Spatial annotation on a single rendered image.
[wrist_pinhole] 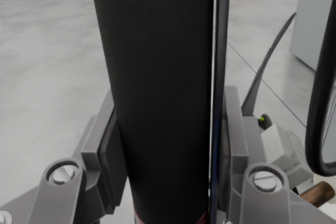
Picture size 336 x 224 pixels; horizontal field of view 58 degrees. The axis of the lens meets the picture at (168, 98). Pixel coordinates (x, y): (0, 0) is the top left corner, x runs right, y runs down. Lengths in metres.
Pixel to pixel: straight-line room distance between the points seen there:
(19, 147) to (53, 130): 0.28
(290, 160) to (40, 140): 2.22
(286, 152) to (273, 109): 2.10
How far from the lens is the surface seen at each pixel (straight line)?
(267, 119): 0.71
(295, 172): 0.62
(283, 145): 0.61
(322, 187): 0.26
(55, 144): 2.52
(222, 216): 0.46
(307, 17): 3.27
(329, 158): 1.89
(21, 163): 2.48
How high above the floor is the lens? 1.57
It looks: 34 degrees down
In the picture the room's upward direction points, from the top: 4 degrees counter-clockwise
